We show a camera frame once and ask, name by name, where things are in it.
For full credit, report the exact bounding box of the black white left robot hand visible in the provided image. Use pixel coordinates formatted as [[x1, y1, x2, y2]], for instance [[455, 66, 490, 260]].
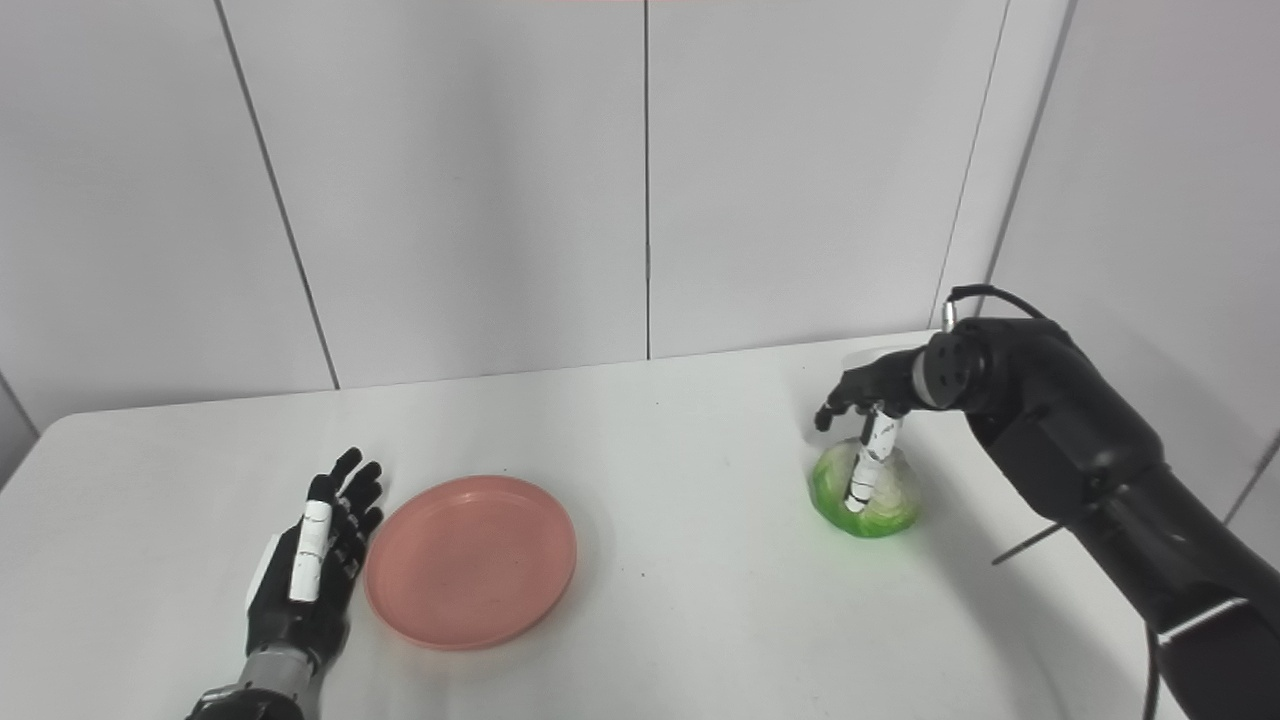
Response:
[[245, 447, 385, 666]]

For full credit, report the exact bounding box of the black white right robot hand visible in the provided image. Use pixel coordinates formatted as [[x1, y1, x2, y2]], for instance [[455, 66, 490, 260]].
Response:
[[814, 345, 946, 513]]

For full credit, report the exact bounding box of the green white toy cabbage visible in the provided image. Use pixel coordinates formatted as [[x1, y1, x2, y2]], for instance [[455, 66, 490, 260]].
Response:
[[808, 435, 923, 539]]

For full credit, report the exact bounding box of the pink plastic plate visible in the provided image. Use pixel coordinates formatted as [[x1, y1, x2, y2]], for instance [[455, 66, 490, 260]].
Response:
[[363, 475, 578, 652]]

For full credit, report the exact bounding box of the black zip tie tail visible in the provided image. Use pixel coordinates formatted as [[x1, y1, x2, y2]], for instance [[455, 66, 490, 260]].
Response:
[[992, 525, 1066, 566]]

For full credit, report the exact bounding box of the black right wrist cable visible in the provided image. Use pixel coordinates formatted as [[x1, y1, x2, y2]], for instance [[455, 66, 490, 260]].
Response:
[[940, 285, 1051, 331]]

